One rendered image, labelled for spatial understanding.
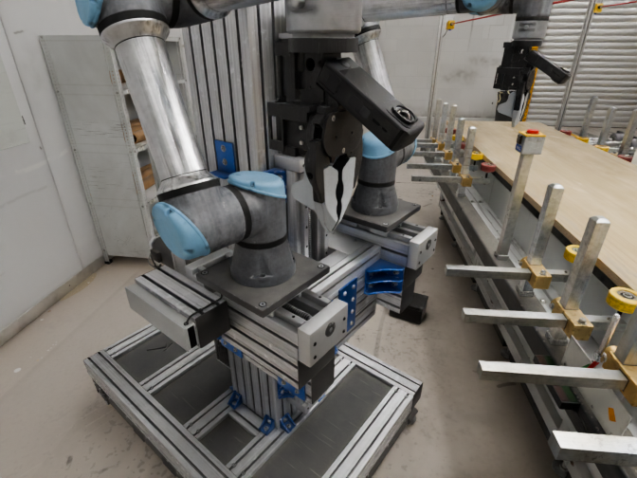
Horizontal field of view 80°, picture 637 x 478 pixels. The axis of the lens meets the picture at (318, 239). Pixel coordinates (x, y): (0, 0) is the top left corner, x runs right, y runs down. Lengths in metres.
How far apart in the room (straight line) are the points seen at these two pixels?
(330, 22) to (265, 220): 0.47
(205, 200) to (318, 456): 1.09
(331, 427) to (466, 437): 0.64
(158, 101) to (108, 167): 2.22
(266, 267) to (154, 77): 0.41
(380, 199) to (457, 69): 7.64
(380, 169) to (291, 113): 0.75
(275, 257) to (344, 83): 0.50
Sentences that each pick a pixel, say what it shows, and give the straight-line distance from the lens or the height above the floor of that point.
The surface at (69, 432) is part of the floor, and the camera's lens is 2.16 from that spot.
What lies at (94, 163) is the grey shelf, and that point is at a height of 0.79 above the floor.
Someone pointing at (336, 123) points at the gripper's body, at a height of 1.44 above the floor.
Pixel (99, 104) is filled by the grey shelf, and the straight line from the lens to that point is 2.85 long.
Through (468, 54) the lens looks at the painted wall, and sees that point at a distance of 8.77.
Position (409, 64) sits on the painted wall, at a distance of 8.64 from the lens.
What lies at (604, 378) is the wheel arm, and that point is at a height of 0.86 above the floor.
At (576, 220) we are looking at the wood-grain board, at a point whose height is 0.90.
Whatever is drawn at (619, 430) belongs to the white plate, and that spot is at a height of 0.75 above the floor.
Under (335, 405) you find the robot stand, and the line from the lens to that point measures 1.68.
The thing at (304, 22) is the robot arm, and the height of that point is 1.53.
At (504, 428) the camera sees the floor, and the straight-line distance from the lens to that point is 2.05.
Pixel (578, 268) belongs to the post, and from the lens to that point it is 1.26.
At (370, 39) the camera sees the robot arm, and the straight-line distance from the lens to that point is 1.30.
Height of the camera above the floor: 1.51
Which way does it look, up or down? 27 degrees down
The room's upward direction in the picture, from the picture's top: straight up
